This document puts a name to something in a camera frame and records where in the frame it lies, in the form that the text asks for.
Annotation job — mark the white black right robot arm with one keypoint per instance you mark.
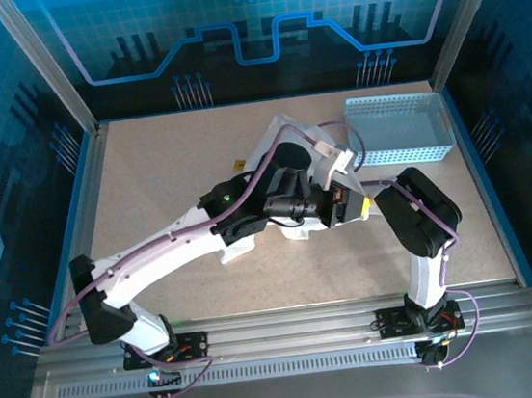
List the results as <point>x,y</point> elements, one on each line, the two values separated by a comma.
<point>419,219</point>

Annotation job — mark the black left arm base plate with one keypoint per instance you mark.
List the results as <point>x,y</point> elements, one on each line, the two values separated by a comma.
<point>191,341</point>

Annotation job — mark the aluminium mounting rail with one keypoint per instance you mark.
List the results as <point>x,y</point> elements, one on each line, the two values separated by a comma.
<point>286,327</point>

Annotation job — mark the light grey perforated basket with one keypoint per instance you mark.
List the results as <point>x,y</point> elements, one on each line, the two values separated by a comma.
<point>398,129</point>

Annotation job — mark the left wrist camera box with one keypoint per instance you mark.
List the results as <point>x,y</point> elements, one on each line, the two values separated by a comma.
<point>332,162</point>

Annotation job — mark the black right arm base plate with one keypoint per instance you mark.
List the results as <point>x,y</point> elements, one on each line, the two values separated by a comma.
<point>393,321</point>

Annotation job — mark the black controller box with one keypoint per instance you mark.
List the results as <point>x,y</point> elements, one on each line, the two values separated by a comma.
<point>169,380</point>
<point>431,356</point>

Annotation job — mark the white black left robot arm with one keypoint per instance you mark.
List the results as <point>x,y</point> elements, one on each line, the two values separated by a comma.
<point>156,256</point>

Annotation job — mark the aluminium frame post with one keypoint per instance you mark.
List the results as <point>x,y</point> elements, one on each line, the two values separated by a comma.
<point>466,14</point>
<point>41,66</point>

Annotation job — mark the white printed t-shirt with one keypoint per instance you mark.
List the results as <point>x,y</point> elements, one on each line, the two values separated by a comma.
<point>285,120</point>

